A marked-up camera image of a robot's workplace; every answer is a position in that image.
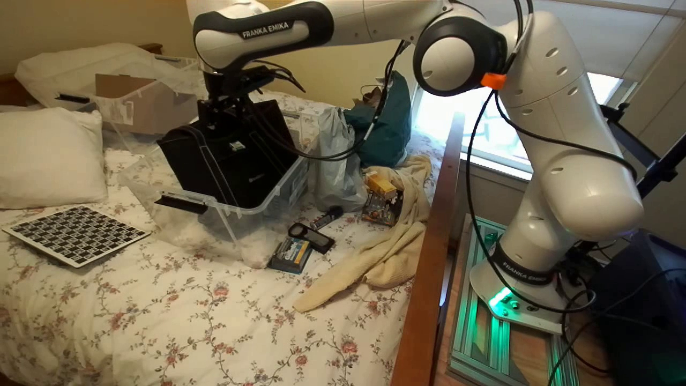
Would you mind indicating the clear bin with cardboard box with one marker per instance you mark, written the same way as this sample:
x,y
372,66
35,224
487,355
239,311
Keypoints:
x,y
135,118

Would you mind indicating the teal fabric bag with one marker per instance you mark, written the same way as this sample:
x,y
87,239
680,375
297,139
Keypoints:
x,y
388,130

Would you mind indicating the wooden headboard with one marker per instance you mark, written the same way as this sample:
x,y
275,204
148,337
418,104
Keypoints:
x,y
12,90

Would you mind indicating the cream towel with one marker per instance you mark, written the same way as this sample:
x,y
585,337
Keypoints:
x,y
379,257

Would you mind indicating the wooden bed footboard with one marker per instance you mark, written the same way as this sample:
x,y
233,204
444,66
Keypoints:
x,y
430,271

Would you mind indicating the clear plastic storage bin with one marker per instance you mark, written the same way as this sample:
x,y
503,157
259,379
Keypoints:
x,y
250,214

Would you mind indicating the yellow cardboard box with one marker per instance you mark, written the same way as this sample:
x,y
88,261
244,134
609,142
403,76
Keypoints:
x,y
383,184

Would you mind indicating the floral white bedspread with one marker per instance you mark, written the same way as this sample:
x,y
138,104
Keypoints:
x,y
179,323

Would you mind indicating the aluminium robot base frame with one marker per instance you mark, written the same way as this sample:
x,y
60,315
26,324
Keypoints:
x,y
479,335

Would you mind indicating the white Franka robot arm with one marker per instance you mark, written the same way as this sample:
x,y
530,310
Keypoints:
x,y
565,142

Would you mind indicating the black magnifier loupe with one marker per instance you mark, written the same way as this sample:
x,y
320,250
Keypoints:
x,y
311,237

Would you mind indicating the gray plastic shopping bag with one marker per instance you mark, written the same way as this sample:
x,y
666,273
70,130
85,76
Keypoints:
x,y
340,157

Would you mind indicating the black fabric bag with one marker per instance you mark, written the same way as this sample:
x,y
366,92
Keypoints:
x,y
229,168

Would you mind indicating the white pillow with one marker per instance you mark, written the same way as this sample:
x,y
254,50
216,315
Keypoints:
x,y
50,157

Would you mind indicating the small black device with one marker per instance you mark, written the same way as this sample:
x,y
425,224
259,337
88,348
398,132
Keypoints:
x,y
326,218

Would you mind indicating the bright window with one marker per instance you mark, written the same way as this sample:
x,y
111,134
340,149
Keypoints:
x,y
493,136

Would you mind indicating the black camera stand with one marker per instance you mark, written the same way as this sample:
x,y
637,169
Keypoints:
x,y
657,172

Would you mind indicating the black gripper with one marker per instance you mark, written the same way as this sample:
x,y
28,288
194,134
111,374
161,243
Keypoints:
x,y
233,104

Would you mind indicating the brown cardboard box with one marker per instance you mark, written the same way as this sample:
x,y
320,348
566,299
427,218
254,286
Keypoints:
x,y
143,104

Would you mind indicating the checkered calibration board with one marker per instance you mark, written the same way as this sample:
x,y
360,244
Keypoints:
x,y
76,234

